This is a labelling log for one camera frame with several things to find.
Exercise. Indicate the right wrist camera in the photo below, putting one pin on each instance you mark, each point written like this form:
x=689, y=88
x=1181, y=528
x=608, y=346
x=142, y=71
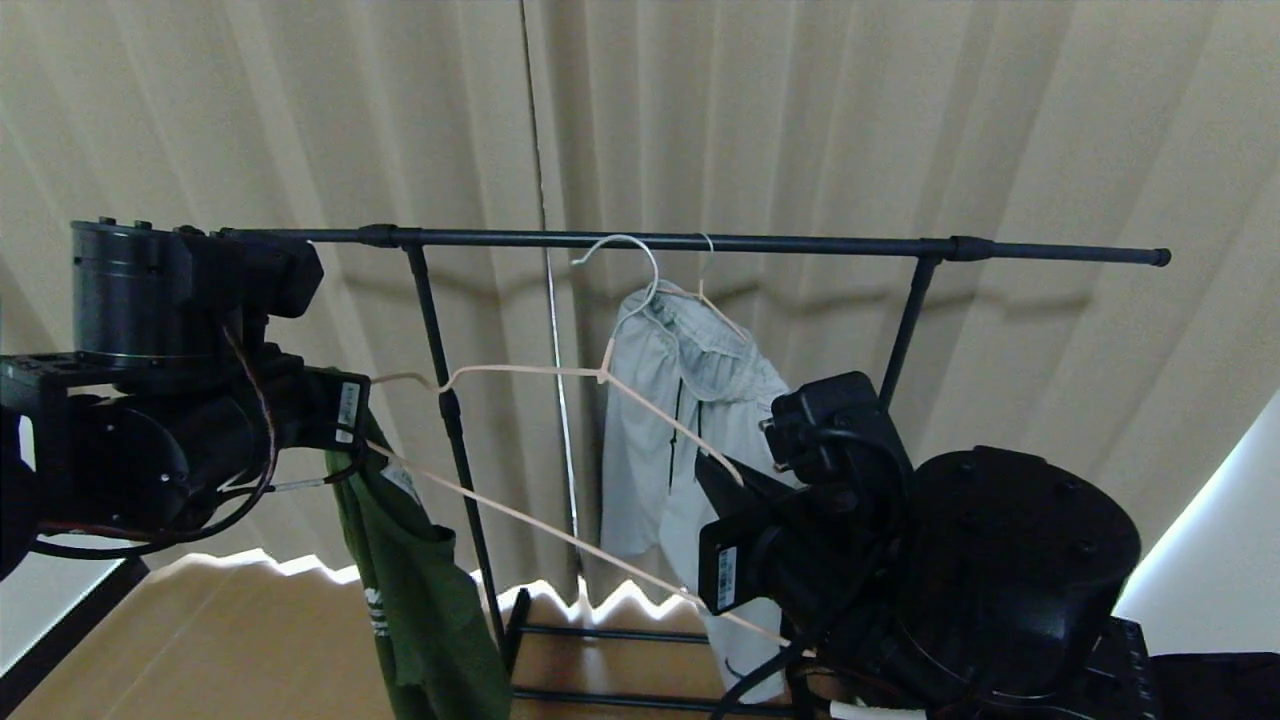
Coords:
x=830, y=420

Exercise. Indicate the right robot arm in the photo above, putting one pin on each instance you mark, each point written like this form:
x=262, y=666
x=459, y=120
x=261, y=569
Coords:
x=1020, y=560

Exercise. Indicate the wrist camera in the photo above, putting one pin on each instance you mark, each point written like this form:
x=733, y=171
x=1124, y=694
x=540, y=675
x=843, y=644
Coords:
x=830, y=420
x=275, y=275

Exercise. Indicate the green garment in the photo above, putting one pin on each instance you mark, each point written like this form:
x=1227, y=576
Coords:
x=420, y=600

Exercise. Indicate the black clothes rack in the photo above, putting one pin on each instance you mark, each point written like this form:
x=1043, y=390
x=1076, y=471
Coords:
x=800, y=243

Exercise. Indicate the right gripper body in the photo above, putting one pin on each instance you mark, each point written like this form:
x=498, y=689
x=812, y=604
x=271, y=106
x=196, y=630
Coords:
x=820, y=560

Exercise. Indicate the pink clothes hanger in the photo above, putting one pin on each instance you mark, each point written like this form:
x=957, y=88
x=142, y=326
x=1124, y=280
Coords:
x=701, y=290
x=607, y=368

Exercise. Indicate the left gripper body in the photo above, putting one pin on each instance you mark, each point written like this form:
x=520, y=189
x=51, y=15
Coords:
x=200, y=450

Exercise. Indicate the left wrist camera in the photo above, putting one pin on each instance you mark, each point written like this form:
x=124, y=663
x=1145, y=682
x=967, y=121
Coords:
x=275, y=275

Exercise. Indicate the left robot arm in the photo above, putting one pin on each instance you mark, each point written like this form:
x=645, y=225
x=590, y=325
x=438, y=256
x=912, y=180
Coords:
x=140, y=290

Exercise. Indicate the beige curtain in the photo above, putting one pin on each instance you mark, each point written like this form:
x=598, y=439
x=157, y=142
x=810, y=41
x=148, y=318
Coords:
x=900, y=120

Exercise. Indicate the pale grey shorts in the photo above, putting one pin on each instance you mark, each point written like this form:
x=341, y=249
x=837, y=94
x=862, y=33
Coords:
x=650, y=450

